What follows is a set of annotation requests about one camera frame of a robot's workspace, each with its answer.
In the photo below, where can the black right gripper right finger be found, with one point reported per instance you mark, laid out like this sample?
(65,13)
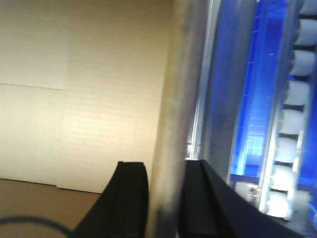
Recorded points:
(211,209)

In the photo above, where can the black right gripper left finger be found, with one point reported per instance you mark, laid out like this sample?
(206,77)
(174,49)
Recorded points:
(121,209)

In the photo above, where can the brown EcoFlow cardboard box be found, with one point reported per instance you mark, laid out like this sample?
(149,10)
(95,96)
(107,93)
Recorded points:
(87,83)

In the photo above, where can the blue plastic bin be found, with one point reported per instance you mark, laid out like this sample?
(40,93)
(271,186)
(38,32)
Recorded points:
(251,135)

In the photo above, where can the roller conveyor track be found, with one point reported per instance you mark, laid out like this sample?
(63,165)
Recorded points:
(290,110)

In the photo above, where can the metal shelf front rail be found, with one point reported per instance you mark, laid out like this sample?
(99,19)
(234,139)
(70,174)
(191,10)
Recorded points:
(227,37)

